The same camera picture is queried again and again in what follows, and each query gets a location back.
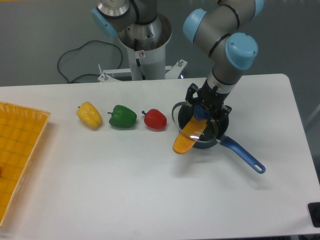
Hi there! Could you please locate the green bell pepper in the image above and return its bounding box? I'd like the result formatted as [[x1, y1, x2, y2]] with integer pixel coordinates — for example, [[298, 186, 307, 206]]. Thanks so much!
[[108, 105, 137, 129]]

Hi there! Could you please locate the black device at table edge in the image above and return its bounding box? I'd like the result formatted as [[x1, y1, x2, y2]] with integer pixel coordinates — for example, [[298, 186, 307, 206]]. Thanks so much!
[[307, 202, 320, 228]]

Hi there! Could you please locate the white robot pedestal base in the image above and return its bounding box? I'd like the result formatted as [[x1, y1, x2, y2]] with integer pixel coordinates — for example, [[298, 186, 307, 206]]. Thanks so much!
[[97, 13, 188, 83]]

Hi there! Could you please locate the dark pot blue handle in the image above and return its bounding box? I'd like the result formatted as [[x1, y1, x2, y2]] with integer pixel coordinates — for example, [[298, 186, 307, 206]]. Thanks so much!
[[192, 104, 266, 174]]

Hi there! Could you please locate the red bell pepper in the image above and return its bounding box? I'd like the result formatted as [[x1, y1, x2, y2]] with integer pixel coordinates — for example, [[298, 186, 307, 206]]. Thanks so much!
[[141, 108, 167, 131]]

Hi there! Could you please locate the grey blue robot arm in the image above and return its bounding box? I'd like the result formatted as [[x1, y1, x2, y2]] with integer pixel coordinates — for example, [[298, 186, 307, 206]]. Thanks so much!
[[91, 0, 264, 122]]

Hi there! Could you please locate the yellow plastic basket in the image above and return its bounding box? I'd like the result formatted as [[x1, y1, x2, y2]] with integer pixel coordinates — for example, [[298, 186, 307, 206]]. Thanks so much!
[[0, 101, 51, 226]]

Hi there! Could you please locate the black cable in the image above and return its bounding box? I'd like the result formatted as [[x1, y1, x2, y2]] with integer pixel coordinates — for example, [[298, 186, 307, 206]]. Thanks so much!
[[57, 40, 124, 84]]

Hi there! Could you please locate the yellow bell pepper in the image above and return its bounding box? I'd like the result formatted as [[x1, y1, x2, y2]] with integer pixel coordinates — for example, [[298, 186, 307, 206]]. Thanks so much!
[[76, 101, 103, 130]]

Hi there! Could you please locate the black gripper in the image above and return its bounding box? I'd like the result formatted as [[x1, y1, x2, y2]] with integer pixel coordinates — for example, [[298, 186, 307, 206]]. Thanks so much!
[[185, 83, 232, 123]]

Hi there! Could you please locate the orange bread loaf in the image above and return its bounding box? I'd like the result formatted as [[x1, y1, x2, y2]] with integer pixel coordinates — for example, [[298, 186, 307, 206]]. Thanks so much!
[[172, 116, 207, 155]]

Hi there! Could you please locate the glass pot lid blue knob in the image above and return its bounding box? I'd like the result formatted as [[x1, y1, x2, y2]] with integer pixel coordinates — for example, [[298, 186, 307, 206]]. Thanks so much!
[[171, 101, 218, 147]]

